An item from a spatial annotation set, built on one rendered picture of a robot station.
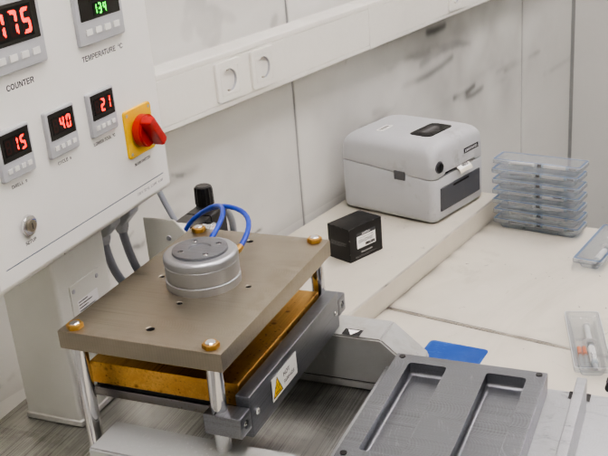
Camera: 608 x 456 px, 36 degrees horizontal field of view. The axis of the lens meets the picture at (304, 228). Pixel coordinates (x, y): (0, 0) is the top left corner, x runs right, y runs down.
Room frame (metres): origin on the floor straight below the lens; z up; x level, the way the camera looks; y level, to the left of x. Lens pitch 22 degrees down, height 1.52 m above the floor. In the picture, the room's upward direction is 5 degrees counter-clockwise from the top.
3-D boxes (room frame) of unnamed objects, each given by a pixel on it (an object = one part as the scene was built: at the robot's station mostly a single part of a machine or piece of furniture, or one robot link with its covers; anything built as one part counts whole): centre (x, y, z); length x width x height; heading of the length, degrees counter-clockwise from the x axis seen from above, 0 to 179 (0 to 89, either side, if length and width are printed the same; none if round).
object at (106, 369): (0.91, 0.11, 1.07); 0.22 x 0.17 x 0.10; 155
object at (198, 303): (0.93, 0.13, 1.08); 0.31 x 0.24 x 0.13; 155
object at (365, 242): (1.66, -0.10, 0.83); 0.09 x 0.06 x 0.07; 131
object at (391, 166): (1.91, -0.25, 0.88); 0.25 x 0.20 x 0.17; 48
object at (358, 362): (1.00, -0.02, 0.96); 0.26 x 0.05 x 0.07; 65
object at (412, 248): (1.66, -0.06, 0.77); 0.84 x 0.30 x 0.04; 144
